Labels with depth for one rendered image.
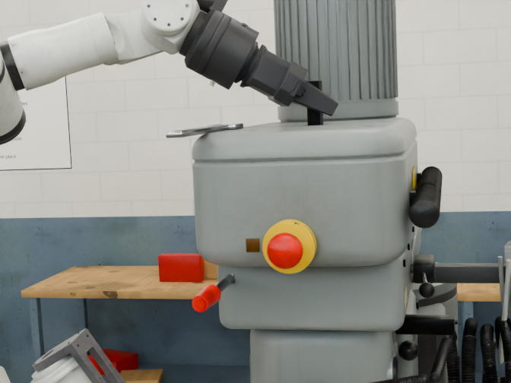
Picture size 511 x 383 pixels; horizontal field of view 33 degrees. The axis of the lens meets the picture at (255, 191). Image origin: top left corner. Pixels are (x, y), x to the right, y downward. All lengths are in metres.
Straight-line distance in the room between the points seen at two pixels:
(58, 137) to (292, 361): 4.90
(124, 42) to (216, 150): 0.27
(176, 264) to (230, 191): 4.15
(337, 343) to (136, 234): 4.71
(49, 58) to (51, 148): 4.86
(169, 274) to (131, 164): 0.95
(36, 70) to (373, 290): 0.51
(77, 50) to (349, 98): 0.44
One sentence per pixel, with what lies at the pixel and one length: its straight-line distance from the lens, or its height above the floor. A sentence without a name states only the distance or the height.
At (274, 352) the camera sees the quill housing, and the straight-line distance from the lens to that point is 1.17.
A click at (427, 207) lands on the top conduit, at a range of 1.00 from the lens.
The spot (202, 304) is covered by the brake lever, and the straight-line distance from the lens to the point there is 0.98.
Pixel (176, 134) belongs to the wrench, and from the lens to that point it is 0.95.
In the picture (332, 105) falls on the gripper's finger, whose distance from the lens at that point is 1.18.
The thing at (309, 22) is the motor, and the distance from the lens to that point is 1.36.
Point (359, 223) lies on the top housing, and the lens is 0.98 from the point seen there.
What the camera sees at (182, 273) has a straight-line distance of 5.14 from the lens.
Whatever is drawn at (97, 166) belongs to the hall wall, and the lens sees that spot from 5.87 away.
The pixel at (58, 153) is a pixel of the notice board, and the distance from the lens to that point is 5.97.
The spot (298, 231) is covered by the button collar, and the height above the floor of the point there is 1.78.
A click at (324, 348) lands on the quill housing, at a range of 1.15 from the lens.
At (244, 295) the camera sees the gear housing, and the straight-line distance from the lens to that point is 1.12.
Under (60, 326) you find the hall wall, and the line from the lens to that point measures 6.17.
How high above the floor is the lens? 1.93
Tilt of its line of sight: 6 degrees down
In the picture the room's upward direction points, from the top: 3 degrees counter-clockwise
